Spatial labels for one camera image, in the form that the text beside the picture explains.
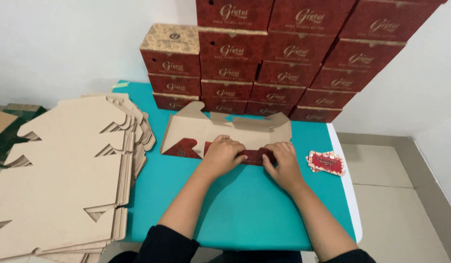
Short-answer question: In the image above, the pile of red patterned cards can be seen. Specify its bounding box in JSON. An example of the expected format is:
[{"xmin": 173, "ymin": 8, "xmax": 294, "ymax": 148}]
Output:
[{"xmin": 306, "ymin": 150, "xmax": 347, "ymax": 177}]

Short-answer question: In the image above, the stack of flat cardboard sheets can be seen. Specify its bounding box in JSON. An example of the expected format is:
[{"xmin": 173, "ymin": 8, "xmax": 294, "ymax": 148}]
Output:
[{"xmin": 0, "ymin": 92, "xmax": 157, "ymax": 263}]

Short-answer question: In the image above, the stack of assembled red boxes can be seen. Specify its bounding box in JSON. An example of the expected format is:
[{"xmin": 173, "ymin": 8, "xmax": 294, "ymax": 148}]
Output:
[{"xmin": 139, "ymin": 0, "xmax": 449, "ymax": 123}]

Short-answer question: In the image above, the black long-sleeved shirt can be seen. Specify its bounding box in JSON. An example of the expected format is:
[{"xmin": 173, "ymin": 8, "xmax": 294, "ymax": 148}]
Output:
[{"xmin": 108, "ymin": 224, "xmax": 378, "ymax": 263}]

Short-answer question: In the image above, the red cardboard box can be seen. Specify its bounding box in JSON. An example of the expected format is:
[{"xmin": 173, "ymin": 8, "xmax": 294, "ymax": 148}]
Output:
[{"xmin": 160, "ymin": 101, "xmax": 293, "ymax": 167}]

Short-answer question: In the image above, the teal table cover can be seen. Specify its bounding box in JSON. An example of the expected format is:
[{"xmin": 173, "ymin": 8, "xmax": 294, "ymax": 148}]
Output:
[{"xmin": 112, "ymin": 80, "xmax": 357, "ymax": 252}]

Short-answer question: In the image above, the person's left hand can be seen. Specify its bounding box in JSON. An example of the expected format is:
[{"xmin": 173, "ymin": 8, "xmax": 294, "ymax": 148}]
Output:
[{"xmin": 201, "ymin": 135, "xmax": 248, "ymax": 180}]

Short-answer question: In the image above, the heap of dark green boxes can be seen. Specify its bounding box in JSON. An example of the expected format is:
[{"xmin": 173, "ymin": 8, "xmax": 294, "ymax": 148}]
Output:
[{"xmin": 0, "ymin": 103, "xmax": 48, "ymax": 167}]

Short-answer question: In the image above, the person's right hand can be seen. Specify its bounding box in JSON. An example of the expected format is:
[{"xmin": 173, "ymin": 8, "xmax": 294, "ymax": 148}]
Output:
[{"xmin": 262, "ymin": 141, "xmax": 307, "ymax": 194}]

